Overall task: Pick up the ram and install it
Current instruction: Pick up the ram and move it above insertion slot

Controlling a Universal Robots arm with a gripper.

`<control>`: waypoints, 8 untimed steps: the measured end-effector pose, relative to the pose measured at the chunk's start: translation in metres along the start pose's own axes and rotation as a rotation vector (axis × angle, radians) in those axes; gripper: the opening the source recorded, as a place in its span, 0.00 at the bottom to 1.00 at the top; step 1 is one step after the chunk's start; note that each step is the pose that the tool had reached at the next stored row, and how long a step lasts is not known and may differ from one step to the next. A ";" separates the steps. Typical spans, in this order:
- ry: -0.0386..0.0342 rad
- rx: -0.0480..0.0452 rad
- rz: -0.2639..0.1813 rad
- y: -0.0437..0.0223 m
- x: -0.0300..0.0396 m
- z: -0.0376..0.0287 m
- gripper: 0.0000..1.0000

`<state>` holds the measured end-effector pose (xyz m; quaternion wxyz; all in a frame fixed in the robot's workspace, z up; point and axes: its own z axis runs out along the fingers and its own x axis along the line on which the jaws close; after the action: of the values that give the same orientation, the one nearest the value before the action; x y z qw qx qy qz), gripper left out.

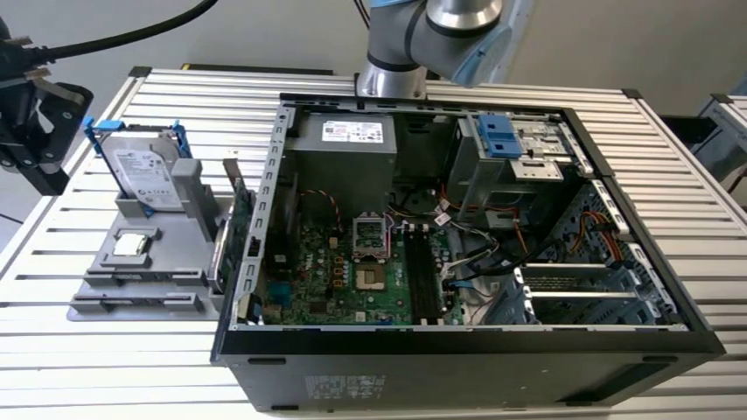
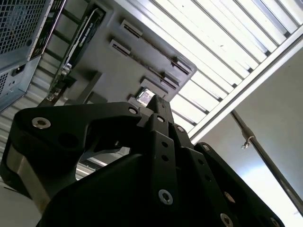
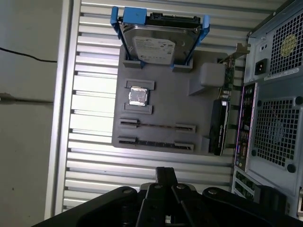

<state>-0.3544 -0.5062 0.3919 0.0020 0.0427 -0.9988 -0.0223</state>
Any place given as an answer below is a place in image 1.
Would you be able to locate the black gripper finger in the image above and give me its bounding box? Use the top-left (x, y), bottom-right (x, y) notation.
top-left (22, 81), bottom-right (96, 197)

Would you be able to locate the hard disk in blue carrier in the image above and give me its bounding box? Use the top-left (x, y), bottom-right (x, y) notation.
top-left (83, 116), bottom-right (195, 216)

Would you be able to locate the silver CPU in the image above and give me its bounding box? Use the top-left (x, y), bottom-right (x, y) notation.
top-left (112, 233), bottom-right (154, 256)

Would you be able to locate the grey parts rack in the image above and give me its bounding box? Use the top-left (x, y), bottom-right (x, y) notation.
top-left (67, 157), bottom-right (236, 324)

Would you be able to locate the green graphics card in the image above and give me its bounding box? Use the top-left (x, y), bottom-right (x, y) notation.
top-left (211, 157), bottom-right (259, 295)

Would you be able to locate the grey power supply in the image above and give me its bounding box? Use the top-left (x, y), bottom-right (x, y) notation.
top-left (284, 112), bottom-right (399, 216)

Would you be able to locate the silver socket cover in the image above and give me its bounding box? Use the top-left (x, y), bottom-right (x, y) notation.
top-left (351, 212), bottom-right (393, 260)

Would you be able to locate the CPU socket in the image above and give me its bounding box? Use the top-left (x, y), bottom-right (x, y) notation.
top-left (352, 257), bottom-right (391, 292)

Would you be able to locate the green motherboard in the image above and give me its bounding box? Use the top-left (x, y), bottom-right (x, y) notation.
top-left (259, 209), bottom-right (469, 327)

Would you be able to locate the blue plastic latch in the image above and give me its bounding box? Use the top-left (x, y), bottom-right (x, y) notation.
top-left (475, 114), bottom-right (522, 160)

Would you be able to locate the grey metal disk bay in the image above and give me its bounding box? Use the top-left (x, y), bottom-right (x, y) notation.
top-left (447, 112), bottom-right (586, 228)

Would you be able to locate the black PC case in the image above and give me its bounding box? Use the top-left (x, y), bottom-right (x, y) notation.
top-left (210, 91), bottom-right (727, 415)

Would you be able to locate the silver perforated disk bay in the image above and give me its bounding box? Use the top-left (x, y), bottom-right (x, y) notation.
top-left (513, 262), bottom-right (679, 327)

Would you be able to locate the black box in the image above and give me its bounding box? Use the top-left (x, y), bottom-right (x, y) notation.
top-left (658, 114), bottom-right (717, 153)

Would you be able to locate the red and black twisted wire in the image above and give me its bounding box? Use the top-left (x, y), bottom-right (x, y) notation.
top-left (299, 189), bottom-right (347, 234)

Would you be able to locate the thick black wire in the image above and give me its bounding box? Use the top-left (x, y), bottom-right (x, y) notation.
top-left (465, 235), bottom-right (563, 277)

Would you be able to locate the orange wire bundle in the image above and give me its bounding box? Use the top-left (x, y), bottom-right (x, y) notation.
top-left (566, 211), bottom-right (625, 269)

